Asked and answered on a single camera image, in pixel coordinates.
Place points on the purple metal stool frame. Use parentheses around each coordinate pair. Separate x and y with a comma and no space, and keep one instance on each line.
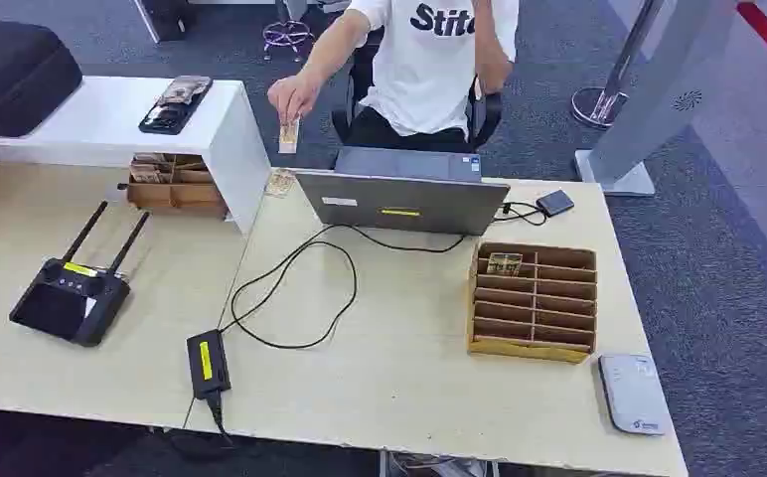
(287,34)

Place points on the printed paper card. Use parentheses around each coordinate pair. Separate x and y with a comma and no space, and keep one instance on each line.
(289,137)
(281,183)
(504,265)

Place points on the black fabric case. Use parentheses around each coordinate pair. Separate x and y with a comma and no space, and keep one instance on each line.
(11,76)

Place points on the wooden box with cards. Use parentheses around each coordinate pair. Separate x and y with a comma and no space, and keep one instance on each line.
(179,194)

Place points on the small black external drive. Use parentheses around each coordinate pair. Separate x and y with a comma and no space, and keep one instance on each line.
(555,203)

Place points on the white floor-standing kiosk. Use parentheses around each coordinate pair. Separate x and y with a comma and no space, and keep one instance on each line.
(666,85)

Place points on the person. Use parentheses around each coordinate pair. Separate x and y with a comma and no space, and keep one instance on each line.
(423,72)

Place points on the person's left hand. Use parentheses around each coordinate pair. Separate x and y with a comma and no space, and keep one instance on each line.
(492,74)

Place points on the black office chair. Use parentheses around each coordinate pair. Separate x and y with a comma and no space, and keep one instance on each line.
(485,115)

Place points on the grey laptop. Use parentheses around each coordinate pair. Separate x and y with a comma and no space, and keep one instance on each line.
(403,204)

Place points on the black controller with two antennas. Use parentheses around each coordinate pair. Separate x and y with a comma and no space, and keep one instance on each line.
(71,306)

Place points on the black power adapter yellow label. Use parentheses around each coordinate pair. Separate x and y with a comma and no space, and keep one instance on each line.
(208,363)

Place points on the black phone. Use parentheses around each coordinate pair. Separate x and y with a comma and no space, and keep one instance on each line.
(166,120)

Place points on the person's right hand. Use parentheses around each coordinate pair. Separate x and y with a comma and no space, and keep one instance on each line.
(293,95)

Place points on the chrome stanchion post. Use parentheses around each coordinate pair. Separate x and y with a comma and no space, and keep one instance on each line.
(599,104)

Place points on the wooden slotted card box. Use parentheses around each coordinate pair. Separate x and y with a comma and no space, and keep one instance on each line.
(532,309)

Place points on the white flat pocket router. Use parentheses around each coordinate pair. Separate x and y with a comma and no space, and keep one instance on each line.
(632,395)

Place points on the black cabinet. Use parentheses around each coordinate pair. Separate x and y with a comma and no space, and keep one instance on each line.
(163,18)

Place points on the white desk riser shelf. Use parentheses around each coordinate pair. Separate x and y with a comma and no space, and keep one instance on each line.
(107,118)

